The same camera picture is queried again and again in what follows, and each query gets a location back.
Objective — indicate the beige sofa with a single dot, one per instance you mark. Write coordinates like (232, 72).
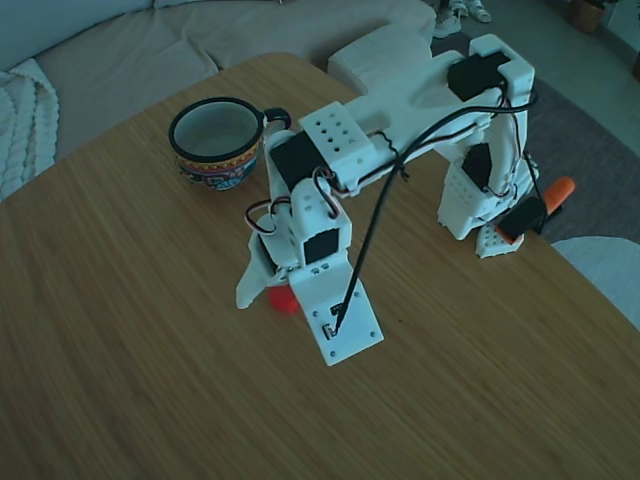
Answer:
(150, 55)

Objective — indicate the red bottle cap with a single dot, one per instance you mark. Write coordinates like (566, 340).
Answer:
(282, 301)

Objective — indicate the brown woven basket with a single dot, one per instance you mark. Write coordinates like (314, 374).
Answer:
(586, 12)

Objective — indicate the colourful patterned ceramic cup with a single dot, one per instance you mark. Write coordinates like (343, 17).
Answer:
(220, 172)

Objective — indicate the white shoe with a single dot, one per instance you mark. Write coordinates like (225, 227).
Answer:
(447, 22)
(479, 11)

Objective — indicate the orange clamp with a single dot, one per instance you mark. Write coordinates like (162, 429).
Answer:
(560, 192)

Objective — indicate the white knitted blanket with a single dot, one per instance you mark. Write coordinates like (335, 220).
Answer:
(25, 125)

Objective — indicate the white round seat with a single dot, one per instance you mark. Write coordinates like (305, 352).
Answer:
(605, 270)

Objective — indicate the grey rug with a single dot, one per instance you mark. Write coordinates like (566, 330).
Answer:
(590, 150)

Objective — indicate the flat white camera plate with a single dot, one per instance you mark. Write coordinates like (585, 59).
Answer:
(362, 325)

